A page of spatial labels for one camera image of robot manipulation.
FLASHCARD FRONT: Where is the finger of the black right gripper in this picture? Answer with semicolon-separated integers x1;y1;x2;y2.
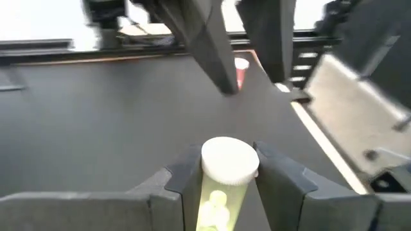
153;0;240;96
236;0;298;84

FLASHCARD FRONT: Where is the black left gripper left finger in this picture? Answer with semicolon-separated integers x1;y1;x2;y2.
127;144;204;231

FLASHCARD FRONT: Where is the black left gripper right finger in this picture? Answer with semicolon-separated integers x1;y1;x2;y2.
253;141;388;231

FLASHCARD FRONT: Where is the red pill bottle white cap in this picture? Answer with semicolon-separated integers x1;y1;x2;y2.
233;57;250;91

